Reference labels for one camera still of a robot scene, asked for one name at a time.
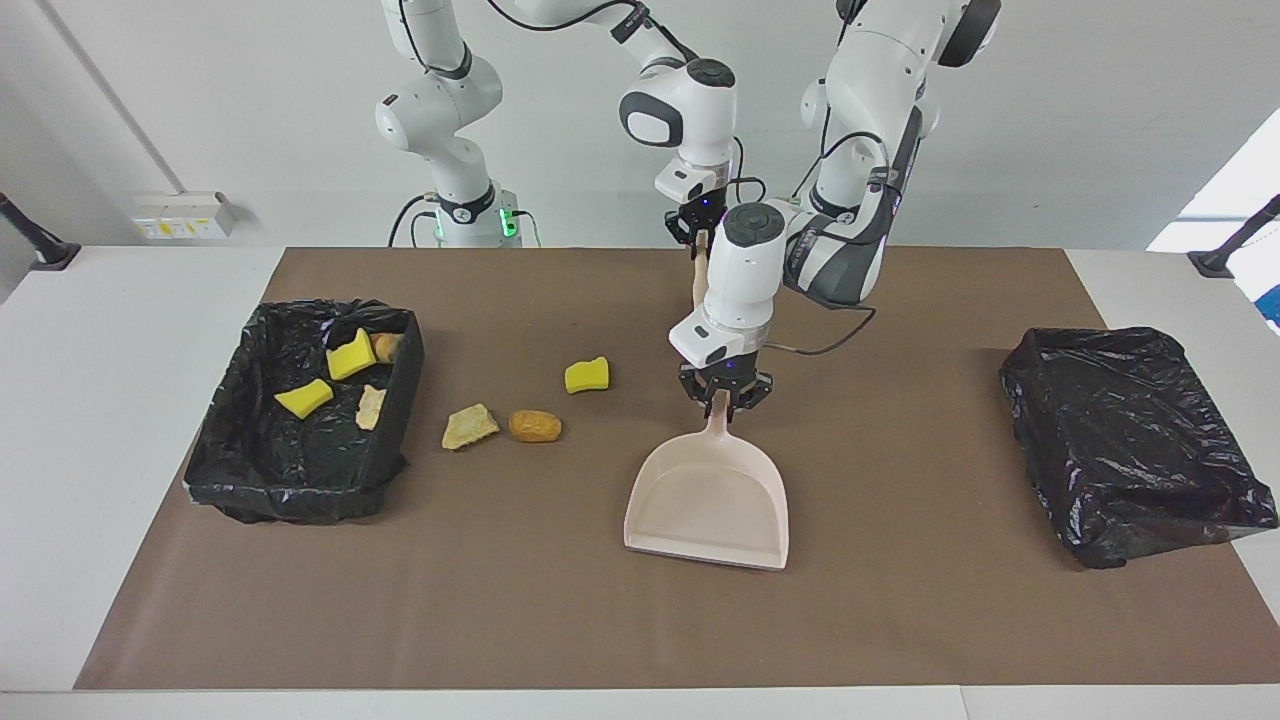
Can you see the notched yellow sponge piece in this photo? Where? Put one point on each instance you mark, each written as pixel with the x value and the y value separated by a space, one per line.
pixel 350 360

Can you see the small yellow sponge piece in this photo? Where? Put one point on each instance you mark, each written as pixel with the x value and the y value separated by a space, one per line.
pixel 303 400

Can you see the brown bread roll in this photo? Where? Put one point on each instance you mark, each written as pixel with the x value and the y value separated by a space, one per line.
pixel 535 426

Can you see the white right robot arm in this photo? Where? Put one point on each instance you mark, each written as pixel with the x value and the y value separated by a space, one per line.
pixel 690 110

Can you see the white and blue box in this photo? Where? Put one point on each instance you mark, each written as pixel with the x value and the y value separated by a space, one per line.
pixel 1265 290

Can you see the black bag lined bin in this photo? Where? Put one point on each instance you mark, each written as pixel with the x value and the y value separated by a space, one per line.
pixel 1120 450
pixel 270 460

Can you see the pale pink plastic dustpan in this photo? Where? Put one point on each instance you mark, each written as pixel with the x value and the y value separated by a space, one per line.
pixel 710 500

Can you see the striped croissant piece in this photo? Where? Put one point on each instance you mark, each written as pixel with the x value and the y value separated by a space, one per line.
pixel 371 408
pixel 386 347

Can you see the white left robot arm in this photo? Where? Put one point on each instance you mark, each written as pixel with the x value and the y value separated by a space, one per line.
pixel 860 60

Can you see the beige hand brush black bristles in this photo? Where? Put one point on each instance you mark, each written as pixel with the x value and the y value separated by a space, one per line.
pixel 700 280

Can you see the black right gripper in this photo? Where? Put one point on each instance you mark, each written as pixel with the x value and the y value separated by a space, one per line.
pixel 700 218

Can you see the brown paper table mat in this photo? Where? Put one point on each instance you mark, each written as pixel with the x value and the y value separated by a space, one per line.
pixel 600 620

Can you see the pale beige bread chunk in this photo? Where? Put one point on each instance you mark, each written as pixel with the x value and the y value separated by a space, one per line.
pixel 470 427

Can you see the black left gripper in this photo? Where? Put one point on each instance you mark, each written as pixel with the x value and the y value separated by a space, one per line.
pixel 730 378

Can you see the white wall outlet box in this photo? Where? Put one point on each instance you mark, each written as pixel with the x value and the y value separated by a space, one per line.
pixel 185 215

